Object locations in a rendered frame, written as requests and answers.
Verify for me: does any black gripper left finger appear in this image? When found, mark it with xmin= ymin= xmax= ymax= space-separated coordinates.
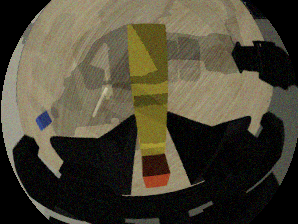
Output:
xmin=49 ymin=115 xmax=137 ymax=196

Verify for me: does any yellow bar with black and red end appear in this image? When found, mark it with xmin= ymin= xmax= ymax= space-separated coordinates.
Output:
xmin=126 ymin=23 xmax=170 ymax=188

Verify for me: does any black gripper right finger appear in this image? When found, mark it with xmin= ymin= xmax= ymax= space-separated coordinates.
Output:
xmin=166 ymin=112 xmax=251 ymax=185

